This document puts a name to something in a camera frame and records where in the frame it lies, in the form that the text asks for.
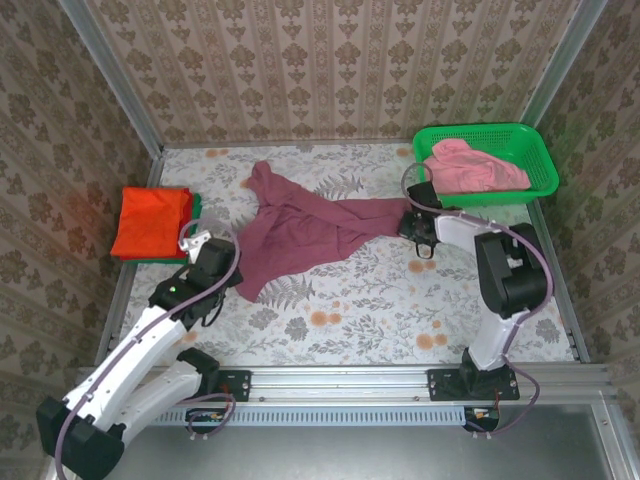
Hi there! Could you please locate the maroon t-shirt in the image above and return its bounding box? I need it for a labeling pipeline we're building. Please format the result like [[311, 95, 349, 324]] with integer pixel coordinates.
[[234, 160, 416, 303]]

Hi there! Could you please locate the pink t-shirt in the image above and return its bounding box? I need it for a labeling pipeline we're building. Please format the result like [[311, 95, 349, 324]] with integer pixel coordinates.
[[423, 138, 532, 194]]

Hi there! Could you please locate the green folded t-shirt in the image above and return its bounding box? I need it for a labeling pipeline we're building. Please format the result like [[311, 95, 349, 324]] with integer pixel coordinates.
[[119, 193, 204, 266]]

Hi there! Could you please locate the red folded t-shirt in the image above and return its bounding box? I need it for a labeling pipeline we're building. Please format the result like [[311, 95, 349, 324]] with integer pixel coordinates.
[[172, 189, 197, 261]]

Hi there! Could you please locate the orange folded t-shirt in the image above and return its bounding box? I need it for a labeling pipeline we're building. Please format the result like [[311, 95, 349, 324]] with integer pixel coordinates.
[[110, 187, 193, 260]]

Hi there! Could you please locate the green plastic basket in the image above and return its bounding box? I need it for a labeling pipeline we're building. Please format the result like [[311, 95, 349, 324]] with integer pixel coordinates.
[[412, 122, 560, 209]]

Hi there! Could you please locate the floral tablecloth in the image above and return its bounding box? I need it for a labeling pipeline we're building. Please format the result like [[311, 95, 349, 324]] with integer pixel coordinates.
[[119, 142, 577, 367]]

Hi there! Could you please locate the grey metal sheet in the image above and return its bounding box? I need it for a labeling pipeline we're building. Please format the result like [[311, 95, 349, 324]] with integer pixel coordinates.
[[79, 405, 617, 480]]

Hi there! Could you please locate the short purple base cable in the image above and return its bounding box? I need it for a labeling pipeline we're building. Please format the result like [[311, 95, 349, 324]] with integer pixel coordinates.
[[177, 392, 237, 442]]

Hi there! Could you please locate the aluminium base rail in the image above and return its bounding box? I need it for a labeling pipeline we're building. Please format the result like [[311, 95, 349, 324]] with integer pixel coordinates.
[[149, 364, 610, 407]]

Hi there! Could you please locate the slotted grey cable duct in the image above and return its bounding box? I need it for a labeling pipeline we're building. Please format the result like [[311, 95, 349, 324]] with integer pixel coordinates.
[[122, 404, 469, 427]]

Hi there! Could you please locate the aluminium frame post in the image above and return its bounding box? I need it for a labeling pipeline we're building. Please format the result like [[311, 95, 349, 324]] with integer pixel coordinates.
[[58, 0, 165, 157], [521, 0, 610, 130]]

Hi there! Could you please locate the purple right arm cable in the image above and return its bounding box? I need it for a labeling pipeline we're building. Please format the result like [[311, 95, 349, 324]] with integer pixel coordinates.
[[402, 162, 555, 439]]

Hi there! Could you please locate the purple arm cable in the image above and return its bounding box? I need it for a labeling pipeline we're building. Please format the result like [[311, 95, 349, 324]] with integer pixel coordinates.
[[402, 162, 555, 439], [53, 218, 242, 479]]

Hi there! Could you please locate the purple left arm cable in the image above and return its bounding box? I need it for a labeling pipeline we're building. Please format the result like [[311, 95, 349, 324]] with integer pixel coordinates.
[[53, 218, 242, 479]]

